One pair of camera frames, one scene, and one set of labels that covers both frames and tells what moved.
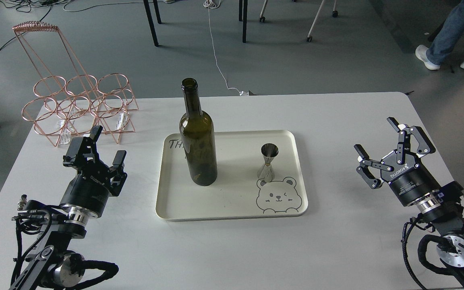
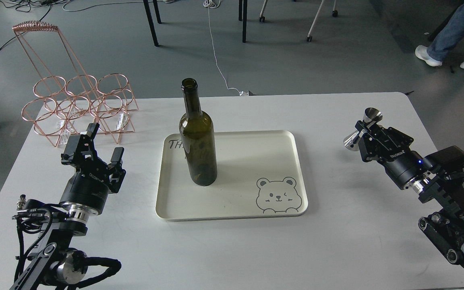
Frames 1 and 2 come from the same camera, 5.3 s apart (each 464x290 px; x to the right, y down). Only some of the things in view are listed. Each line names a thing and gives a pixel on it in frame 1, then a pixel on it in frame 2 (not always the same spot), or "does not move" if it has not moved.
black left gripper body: [88, 192] does not move
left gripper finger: [119, 158] does not move
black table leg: [151, 21] does not move
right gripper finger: [425, 146] to [386, 135]
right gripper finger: [364, 171] to [362, 129]
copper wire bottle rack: [67, 102] does not move
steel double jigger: [269, 151] to [371, 115]
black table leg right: [245, 17] does not move
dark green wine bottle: [197, 133] does not move
